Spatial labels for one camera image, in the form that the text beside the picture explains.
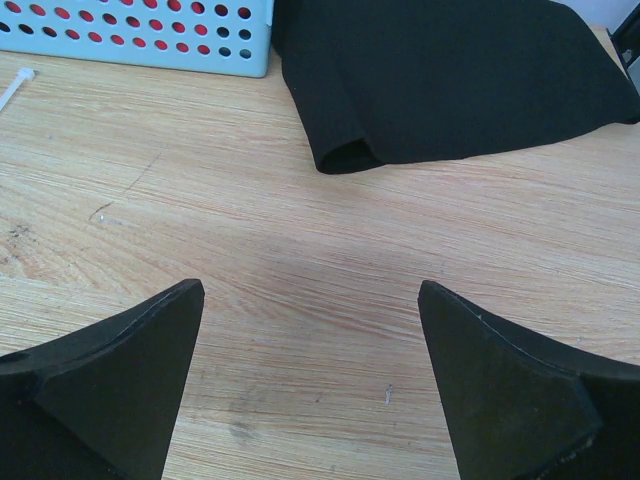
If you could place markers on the light blue perforated basket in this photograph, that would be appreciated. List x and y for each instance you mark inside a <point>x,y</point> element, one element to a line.
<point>248,59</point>

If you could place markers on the black folded cloth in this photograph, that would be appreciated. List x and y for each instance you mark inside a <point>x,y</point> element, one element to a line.
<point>398,82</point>

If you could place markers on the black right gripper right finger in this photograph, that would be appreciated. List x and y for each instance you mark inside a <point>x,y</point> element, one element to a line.
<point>520,405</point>

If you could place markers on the red cloth in basket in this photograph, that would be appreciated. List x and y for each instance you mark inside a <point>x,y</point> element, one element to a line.
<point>83,28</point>

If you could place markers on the white zip tie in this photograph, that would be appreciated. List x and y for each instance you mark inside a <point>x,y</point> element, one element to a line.
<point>24,74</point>

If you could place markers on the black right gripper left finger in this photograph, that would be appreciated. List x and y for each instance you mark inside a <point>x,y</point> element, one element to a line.
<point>101,402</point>

